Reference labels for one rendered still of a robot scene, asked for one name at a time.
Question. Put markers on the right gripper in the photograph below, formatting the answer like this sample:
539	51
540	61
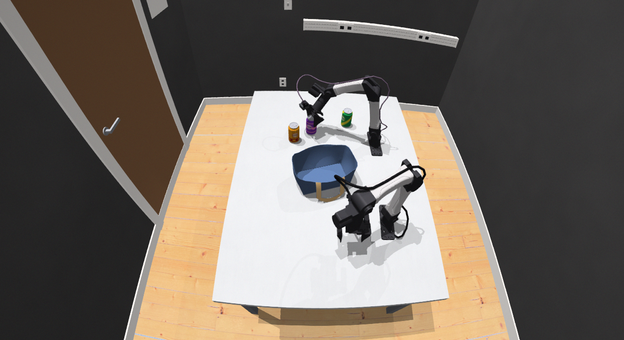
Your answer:
318	106

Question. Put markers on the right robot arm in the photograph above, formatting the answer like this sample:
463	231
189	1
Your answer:
373	93

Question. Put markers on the green and yellow drink can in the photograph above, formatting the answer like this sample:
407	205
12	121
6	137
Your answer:
346	117

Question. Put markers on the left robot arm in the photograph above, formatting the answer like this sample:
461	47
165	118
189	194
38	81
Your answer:
362	202

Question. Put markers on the yellow and red drink can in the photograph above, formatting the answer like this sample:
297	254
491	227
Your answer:
293	130

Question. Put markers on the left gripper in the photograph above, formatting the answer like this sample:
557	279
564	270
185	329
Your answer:
358	227

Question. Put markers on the purple drink can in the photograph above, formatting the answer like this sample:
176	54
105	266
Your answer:
310	129

